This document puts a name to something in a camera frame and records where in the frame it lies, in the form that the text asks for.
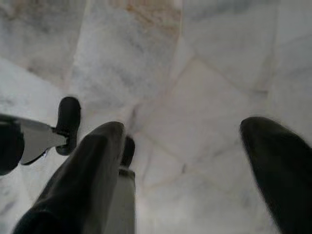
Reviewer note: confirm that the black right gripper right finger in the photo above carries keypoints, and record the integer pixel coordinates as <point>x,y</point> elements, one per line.
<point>285,175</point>

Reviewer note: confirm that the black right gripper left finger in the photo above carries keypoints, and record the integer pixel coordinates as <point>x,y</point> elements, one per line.
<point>78,185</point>

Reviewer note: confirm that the black robot right foot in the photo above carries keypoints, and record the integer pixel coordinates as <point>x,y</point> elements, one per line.
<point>129,151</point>

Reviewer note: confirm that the black robot foot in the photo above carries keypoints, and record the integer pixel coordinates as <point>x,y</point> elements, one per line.
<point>129,151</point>
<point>69,114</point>

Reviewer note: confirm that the black robot left foot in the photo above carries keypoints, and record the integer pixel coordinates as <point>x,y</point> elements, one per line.
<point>69,114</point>

